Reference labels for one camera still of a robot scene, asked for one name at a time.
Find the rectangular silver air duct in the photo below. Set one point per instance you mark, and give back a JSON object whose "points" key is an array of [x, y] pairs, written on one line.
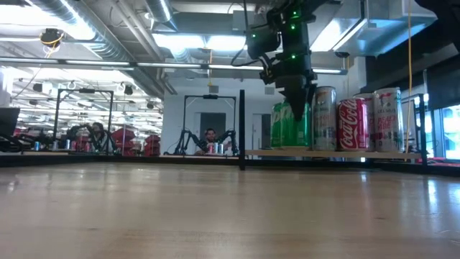
{"points": [[377, 32]]}

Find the red Coca-Cola can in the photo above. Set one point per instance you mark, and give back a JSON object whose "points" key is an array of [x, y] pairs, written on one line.
{"points": [[351, 126]]}

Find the dark grey cabinet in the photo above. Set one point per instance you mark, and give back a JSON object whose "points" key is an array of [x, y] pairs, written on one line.
{"points": [[266, 133]]}

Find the black monitor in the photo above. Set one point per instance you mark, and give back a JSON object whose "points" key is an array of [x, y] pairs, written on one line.
{"points": [[9, 120]]}

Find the grey wall vent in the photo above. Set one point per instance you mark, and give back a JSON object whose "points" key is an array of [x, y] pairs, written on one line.
{"points": [[213, 89], [269, 90]]}

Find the red storage bin rack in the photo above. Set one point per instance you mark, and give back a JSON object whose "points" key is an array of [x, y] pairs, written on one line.
{"points": [[124, 142], [152, 144]]}

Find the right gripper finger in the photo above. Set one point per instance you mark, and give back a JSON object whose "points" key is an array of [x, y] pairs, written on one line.
{"points": [[298, 102]]}

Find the round silver air duct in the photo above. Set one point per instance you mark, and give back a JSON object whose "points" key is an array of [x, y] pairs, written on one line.
{"points": [[158, 9]]}

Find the bright ceiling light panel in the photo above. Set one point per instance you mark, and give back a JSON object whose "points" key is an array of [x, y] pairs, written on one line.
{"points": [[201, 42]]}

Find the black background gantry frame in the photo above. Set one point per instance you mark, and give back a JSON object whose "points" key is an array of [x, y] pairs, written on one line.
{"points": [[210, 96], [86, 90]]}

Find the spiral silver air duct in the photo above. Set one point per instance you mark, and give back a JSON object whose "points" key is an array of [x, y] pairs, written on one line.
{"points": [[104, 46]]}

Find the Celsius Peach Vibe can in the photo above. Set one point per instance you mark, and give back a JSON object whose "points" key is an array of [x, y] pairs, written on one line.
{"points": [[389, 122]]}

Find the long ceiling light strip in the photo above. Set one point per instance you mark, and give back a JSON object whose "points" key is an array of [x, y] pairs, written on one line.
{"points": [[169, 64]]}

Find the bright window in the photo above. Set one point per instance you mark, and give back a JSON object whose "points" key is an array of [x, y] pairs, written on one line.
{"points": [[451, 133]]}

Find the wooden shelf with black frame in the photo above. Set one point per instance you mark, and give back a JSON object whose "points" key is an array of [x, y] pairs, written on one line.
{"points": [[258, 153]]}

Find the small red background can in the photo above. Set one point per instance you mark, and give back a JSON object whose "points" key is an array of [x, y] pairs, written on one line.
{"points": [[210, 148]]}

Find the small silver background can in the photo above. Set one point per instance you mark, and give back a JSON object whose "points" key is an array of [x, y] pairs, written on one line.
{"points": [[219, 148]]}

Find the green Sprite can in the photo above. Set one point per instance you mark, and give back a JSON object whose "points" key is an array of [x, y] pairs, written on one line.
{"points": [[284, 129]]}

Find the dark grey door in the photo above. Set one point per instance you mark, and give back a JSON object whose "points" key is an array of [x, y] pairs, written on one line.
{"points": [[212, 118]]}

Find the person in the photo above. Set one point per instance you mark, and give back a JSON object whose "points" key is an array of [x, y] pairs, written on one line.
{"points": [[210, 136], [98, 133]]}

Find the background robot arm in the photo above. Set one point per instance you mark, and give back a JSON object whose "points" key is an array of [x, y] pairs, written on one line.
{"points": [[190, 140], [230, 140]]}

